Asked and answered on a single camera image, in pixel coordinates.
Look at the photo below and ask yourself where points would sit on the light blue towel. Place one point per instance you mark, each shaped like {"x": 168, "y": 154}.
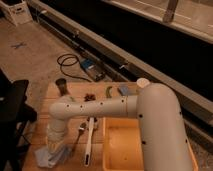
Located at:
{"x": 48, "y": 160}

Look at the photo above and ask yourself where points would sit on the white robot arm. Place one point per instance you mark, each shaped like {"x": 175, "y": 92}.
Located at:
{"x": 156, "y": 108}

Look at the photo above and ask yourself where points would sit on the metal cup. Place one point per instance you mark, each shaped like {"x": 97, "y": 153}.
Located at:
{"x": 62, "y": 86}

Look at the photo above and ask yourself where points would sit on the green chili pepper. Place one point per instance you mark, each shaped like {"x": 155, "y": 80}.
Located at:
{"x": 108, "y": 94}

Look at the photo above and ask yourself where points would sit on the blue sponge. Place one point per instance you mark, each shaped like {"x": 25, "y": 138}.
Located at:
{"x": 123, "y": 90}

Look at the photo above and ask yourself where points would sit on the blue power box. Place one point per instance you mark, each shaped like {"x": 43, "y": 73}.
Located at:
{"x": 92, "y": 69}

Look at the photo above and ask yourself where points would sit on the metal spoon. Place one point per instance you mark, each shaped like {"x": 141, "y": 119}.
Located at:
{"x": 81, "y": 130}

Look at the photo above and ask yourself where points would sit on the yellow plastic bin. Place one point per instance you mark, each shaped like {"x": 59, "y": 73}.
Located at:
{"x": 122, "y": 146}

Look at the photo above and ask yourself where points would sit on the black equipment stand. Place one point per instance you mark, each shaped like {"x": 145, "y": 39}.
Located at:
{"x": 14, "y": 114}

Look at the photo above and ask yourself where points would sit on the white cardboard box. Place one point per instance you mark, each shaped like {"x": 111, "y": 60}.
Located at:
{"x": 17, "y": 14}

